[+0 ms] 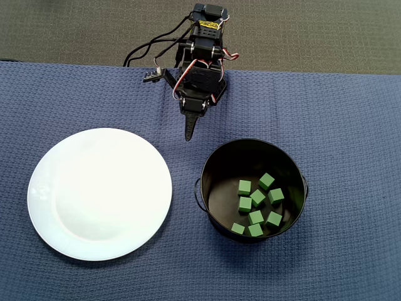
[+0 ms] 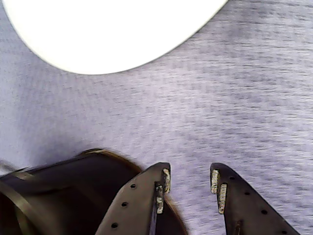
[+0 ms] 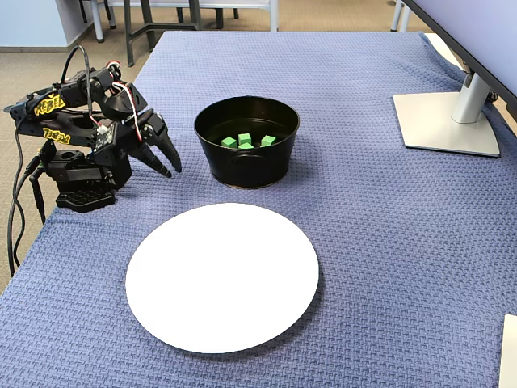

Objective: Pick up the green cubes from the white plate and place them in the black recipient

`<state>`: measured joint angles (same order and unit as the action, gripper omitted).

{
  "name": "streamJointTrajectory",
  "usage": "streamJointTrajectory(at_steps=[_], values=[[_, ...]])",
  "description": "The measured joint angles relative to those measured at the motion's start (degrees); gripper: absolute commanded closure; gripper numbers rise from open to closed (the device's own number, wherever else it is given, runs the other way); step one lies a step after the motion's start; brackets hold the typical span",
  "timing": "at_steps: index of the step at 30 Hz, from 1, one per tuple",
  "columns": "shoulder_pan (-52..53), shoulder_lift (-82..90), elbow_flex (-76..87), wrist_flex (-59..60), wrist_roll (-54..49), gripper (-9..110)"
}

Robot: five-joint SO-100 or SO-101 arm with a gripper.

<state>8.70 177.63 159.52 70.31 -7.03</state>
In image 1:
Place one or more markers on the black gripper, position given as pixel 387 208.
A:
pixel 192 105

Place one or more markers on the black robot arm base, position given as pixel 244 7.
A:
pixel 221 91

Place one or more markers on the white round plate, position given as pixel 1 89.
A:
pixel 94 194

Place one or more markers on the black metal bucket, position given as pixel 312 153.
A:
pixel 219 194

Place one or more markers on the blue woven cloth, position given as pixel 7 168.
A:
pixel 344 156

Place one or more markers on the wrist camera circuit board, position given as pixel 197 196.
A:
pixel 152 76

